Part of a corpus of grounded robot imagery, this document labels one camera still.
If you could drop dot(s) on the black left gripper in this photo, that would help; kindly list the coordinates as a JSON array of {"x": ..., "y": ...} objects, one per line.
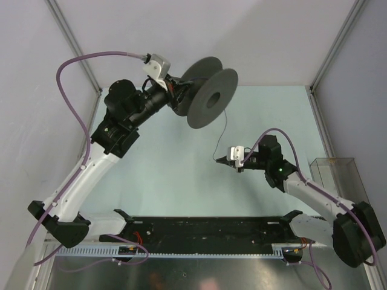
[{"x": 175, "y": 87}]

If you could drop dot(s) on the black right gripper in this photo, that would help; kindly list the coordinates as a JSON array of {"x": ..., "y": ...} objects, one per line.
[{"x": 225, "y": 161}]

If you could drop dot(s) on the left aluminium corner post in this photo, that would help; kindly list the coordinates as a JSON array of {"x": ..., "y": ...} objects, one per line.
[{"x": 71, "y": 40}]

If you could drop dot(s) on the grey slotted cable duct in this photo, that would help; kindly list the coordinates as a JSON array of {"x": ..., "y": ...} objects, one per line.
[{"x": 123, "y": 251}]

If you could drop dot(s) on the right aluminium corner post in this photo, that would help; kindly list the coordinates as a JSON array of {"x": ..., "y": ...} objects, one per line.
[{"x": 347, "y": 26}]

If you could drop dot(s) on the aluminium corner post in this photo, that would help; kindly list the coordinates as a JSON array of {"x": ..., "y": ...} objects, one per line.
[
  {"x": 347, "y": 26},
  {"x": 71, "y": 40}
]

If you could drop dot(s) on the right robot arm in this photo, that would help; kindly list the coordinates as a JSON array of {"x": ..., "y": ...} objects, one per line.
[{"x": 351, "y": 229}]

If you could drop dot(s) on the dark perforated cable spool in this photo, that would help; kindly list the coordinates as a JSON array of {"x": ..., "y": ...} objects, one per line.
[{"x": 206, "y": 89}]

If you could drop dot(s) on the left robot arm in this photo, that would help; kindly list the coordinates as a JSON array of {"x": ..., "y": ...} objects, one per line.
[{"x": 126, "y": 109}]

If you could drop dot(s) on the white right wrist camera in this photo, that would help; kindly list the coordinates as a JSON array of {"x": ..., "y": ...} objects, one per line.
[{"x": 236, "y": 154}]

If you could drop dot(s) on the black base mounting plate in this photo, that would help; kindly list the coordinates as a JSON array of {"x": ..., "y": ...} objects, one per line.
[{"x": 211, "y": 235}]

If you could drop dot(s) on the clear plastic bin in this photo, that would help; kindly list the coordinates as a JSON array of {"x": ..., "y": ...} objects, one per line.
[{"x": 339, "y": 177}]

